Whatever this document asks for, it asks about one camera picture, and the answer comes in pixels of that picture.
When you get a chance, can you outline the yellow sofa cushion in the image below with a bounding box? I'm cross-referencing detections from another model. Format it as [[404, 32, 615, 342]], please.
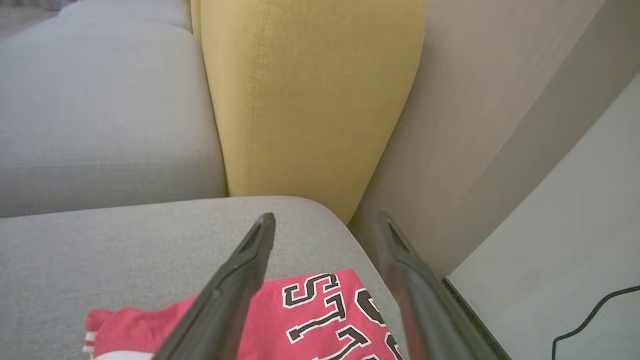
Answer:
[[190, 0, 427, 225]]

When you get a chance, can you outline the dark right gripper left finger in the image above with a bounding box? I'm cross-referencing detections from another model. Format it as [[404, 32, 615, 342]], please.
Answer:
[[152, 212, 277, 360]]

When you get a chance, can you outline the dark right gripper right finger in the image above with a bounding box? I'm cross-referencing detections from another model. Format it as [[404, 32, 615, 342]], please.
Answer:
[[374, 211, 511, 360]]

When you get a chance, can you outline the thin black floor cable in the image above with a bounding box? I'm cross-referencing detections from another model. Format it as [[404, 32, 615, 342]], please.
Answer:
[[551, 285, 640, 360]]

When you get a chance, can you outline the grey sofa seat cushion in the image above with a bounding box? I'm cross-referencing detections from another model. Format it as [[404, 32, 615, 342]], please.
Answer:
[[0, 196, 411, 360]]

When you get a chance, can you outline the red shirt with white sleeves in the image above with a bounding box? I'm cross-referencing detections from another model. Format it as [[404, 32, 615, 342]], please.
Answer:
[[82, 268, 407, 360]]

